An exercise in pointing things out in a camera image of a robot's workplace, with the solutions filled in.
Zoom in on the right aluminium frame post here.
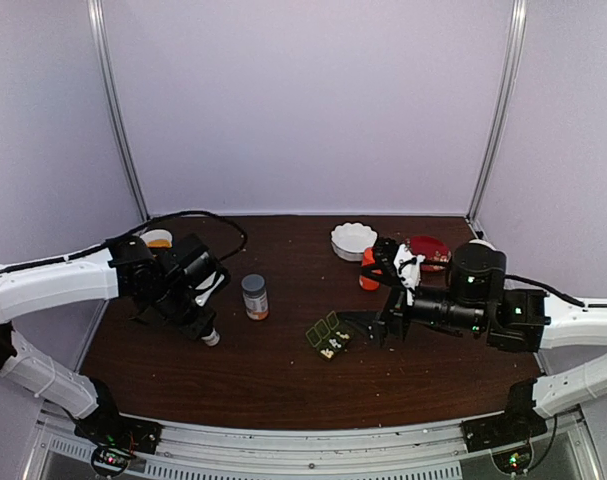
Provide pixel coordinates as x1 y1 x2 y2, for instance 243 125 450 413
466 0 528 231

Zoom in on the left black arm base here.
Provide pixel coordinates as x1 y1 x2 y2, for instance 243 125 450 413
72 379 162 479

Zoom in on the grey lid pill bottle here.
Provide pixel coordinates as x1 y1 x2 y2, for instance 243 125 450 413
241 274 269 321

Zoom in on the green weekly pill organizer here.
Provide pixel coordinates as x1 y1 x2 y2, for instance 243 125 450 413
305 311 355 362

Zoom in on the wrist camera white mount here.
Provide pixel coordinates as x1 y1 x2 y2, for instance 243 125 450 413
373 237 426 306
193 272 225 307

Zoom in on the white fluted ceramic bowl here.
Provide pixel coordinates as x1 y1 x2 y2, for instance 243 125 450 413
330 222 378 262

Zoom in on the red floral plate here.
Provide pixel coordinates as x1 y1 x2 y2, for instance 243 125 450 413
407 235 452 273

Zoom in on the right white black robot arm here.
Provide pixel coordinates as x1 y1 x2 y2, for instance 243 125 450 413
337 238 607 442

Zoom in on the orange pill bottle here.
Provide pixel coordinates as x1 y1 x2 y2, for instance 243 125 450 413
359 247 381 291

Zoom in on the cream ceramic mug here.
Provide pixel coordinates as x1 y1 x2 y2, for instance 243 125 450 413
468 239 496 250

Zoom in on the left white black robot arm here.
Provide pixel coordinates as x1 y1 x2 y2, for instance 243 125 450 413
0 235 230 444

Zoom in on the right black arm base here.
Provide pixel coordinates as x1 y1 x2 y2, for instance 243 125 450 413
461 379 548 477

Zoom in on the paper cup with orange contents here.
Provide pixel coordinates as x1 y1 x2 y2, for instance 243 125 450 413
139 229 173 249

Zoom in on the aluminium frame post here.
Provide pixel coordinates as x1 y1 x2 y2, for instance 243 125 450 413
466 0 528 231
87 0 150 220

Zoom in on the left aluminium frame post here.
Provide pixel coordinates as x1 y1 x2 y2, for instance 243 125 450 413
87 0 150 220

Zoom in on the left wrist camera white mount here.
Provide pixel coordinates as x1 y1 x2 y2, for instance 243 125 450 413
193 272 225 307

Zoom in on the front aluminium rail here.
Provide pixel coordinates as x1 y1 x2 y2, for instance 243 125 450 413
18 402 605 479

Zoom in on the small white pill bottle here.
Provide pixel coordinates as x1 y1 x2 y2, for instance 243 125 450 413
201 329 220 347

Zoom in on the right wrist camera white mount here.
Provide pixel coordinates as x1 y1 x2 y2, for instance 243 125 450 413
373 237 426 306

